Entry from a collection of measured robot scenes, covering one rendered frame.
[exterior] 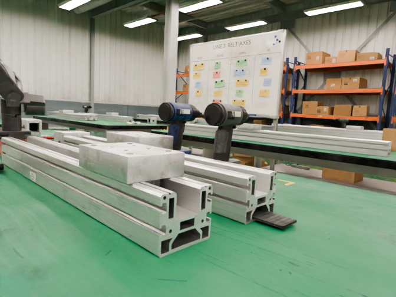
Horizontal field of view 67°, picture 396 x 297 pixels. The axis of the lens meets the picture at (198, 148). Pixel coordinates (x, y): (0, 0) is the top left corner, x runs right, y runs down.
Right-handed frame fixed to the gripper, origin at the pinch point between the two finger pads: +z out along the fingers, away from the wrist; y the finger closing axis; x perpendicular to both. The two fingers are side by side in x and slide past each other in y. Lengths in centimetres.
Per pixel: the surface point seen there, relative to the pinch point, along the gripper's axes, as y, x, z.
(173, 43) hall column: 605, 556, -166
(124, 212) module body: -9, -76, -7
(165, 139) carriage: 19, -55, -14
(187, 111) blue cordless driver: 36, -46, -21
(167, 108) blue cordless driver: 28, -45, -21
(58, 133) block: 14.5, -2.0, -7.7
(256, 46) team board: 292, 86, -89
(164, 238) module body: -9, -86, -7
